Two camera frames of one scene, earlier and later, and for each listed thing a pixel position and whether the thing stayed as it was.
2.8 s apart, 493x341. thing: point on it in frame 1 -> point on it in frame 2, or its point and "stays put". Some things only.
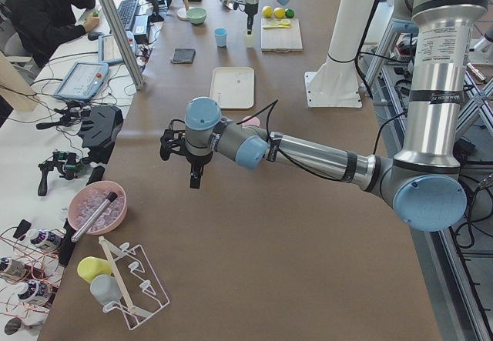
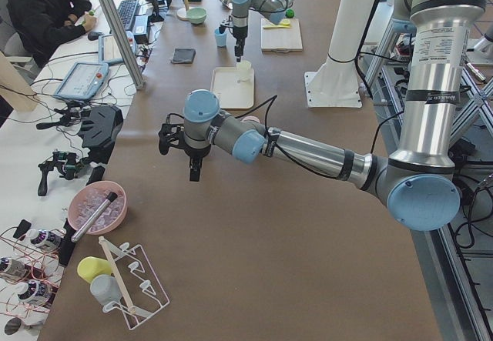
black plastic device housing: (100, 125) stays put
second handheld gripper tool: (67, 164) stays put
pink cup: (253, 121) stays put
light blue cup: (220, 34) stays put
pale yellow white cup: (249, 39) -> (243, 71)
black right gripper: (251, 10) -> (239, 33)
